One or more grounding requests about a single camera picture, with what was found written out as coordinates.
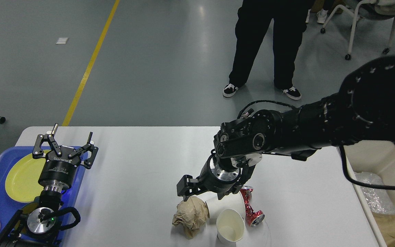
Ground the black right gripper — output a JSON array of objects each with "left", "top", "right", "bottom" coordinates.
[{"left": 177, "top": 156, "right": 249, "bottom": 202}]

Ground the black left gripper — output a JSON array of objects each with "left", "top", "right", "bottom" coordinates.
[{"left": 32, "top": 123, "right": 98, "bottom": 191}]

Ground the brown paper ball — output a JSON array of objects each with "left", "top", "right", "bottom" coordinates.
[{"left": 171, "top": 197, "right": 210, "bottom": 239}]

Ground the yellow plate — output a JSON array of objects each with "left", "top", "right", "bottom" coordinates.
[{"left": 5, "top": 153, "right": 45, "bottom": 203}]

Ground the aluminium foil sheet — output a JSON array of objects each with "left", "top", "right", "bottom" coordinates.
[{"left": 355, "top": 172, "right": 395, "bottom": 215}]

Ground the brown paper bag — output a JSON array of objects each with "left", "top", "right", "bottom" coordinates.
[{"left": 372, "top": 213, "right": 395, "bottom": 247}]

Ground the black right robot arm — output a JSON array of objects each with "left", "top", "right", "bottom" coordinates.
[{"left": 177, "top": 56, "right": 395, "bottom": 201}]

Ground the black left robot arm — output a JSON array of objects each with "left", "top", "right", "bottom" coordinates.
[{"left": 0, "top": 124, "right": 98, "bottom": 247}]

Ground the lying white paper cup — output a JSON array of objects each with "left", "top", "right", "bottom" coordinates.
[{"left": 205, "top": 193, "right": 246, "bottom": 220}]

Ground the upright white paper cup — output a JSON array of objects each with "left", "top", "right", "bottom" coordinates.
[{"left": 216, "top": 209, "right": 246, "bottom": 245}]

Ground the crushed red can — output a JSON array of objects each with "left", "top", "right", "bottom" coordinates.
[{"left": 240, "top": 185, "right": 265, "bottom": 228}]

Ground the white paper scrap on floor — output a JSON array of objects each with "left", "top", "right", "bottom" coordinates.
[{"left": 56, "top": 37, "right": 69, "bottom": 44}]

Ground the person in black trousers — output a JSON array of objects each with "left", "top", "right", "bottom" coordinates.
[{"left": 223, "top": 0, "right": 316, "bottom": 101}]

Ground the white sneakers person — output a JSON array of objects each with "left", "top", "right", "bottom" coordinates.
[{"left": 306, "top": 0, "right": 335, "bottom": 24}]

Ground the office chair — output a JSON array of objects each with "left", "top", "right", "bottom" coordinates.
[{"left": 320, "top": 0, "right": 395, "bottom": 60}]

